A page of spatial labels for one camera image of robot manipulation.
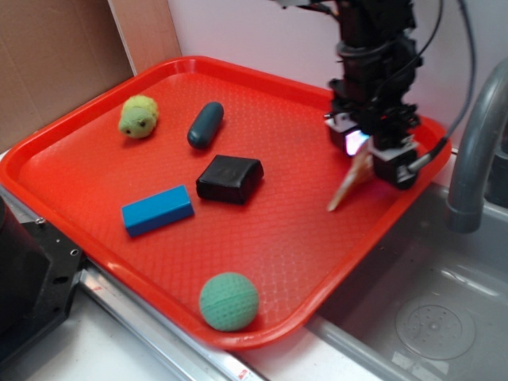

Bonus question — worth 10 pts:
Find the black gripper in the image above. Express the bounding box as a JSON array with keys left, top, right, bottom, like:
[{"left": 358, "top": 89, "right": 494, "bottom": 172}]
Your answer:
[{"left": 325, "top": 77, "right": 420, "bottom": 190}]

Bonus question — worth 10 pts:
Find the tan spiral seashell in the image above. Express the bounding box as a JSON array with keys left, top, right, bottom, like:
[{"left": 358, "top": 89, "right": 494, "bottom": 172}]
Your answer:
[{"left": 326, "top": 144, "right": 374, "bottom": 212}]

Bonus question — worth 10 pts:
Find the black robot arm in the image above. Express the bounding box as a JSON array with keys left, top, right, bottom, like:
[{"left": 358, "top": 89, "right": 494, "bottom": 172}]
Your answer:
[{"left": 279, "top": 1, "right": 421, "bottom": 190}]

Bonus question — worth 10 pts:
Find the grey curved faucet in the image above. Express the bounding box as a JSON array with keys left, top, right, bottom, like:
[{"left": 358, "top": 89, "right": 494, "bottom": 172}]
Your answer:
[{"left": 445, "top": 60, "right": 507, "bottom": 233}]

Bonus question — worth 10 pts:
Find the black wrapped square block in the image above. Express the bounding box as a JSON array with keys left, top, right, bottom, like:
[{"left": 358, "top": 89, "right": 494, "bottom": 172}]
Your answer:
[{"left": 196, "top": 155, "right": 264, "bottom": 205}]

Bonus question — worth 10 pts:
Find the grey plastic sink basin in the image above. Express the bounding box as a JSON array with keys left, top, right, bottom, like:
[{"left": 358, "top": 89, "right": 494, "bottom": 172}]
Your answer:
[{"left": 308, "top": 186, "right": 507, "bottom": 380}]

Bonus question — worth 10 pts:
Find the dark teal capsule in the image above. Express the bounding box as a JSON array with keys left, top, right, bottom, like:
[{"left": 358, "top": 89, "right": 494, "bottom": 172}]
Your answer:
[{"left": 187, "top": 102, "right": 224, "bottom": 149}]

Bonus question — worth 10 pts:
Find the red plastic tray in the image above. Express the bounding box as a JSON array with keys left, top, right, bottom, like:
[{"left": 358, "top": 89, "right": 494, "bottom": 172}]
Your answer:
[{"left": 1, "top": 56, "right": 451, "bottom": 351}]

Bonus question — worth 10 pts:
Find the blue rectangular block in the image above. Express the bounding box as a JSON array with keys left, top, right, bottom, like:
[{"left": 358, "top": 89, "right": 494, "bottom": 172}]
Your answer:
[{"left": 121, "top": 185, "right": 194, "bottom": 237}]

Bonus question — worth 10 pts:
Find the green dimpled foam ball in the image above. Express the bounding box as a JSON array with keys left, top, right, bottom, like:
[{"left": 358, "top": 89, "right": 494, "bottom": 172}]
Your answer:
[{"left": 199, "top": 272, "right": 260, "bottom": 332}]

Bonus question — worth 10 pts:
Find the green plush turtle toy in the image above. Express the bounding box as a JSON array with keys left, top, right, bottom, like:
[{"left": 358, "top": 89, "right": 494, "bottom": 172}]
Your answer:
[{"left": 118, "top": 95, "right": 159, "bottom": 139}]

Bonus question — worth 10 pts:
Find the brown cardboard panel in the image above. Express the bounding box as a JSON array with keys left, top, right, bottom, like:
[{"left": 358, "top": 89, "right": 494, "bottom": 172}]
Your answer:
[{"left": 1, "top": 1, "right": 181, "bottom": 152}]

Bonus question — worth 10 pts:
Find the grey cable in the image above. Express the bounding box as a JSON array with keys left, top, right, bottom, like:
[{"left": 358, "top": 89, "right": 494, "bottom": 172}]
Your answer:
[{"left": 408, "top": 0, "right": 477, "bottom": 172}]

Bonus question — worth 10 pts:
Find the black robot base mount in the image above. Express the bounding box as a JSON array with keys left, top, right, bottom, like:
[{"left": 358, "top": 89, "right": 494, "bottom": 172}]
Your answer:
[{"left": 1, "top": 201, "right": 83, "bottom": 367}]

